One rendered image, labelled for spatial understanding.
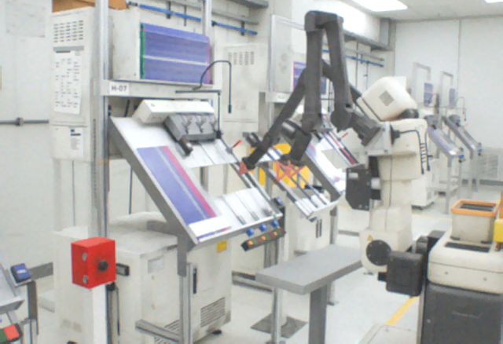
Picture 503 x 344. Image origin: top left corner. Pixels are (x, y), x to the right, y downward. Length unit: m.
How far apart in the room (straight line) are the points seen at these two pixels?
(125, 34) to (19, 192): 1.76
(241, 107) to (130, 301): 1.75
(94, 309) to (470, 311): 1.30
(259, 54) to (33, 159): 1.77
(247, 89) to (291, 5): 2.26
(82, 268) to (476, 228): 1.39
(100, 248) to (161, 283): 0.63
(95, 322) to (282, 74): 2.23
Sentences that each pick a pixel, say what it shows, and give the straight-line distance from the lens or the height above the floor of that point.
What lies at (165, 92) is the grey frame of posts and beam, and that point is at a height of 1.34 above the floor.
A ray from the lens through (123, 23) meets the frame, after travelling 2.44.
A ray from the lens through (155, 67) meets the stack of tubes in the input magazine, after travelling 2.46.
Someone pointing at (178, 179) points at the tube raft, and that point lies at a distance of 2.26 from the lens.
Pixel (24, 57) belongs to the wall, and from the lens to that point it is 3.81.
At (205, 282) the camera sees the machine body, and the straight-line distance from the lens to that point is 2.68.
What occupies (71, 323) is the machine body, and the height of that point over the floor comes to 0.15.
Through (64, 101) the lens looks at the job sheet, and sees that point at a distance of 2.58.
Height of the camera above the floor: 1.26
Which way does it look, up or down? 6 degrees down
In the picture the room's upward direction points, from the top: 1 degrees clockwise
